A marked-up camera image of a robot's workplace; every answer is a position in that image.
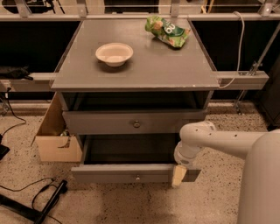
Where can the black metal stand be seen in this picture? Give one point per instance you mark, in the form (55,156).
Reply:
(30,213)

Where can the black object on rail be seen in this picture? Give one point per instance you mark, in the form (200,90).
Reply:
(15,72)

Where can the grey drawer cabinet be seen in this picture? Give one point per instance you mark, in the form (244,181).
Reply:
(151,57)

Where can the grey top drawer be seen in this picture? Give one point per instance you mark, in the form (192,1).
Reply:
(130,122)

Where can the front metal rail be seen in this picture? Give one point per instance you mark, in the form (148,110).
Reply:
(100,82)

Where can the grey drawer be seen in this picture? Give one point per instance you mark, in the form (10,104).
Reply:
(130,122)
(136,158)

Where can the metal rail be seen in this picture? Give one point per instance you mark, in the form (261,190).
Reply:
(196,10)
(100,82)

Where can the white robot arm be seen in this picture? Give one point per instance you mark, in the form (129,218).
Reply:
(259,201)

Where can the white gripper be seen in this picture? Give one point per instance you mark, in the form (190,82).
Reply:
(181,160)

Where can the green snack bag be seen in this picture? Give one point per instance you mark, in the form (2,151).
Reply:
(166,31)

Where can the rear metal rail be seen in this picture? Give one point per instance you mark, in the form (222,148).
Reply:
(196,10)

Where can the cardboard box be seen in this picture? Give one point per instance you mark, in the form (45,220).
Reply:
(54,141)

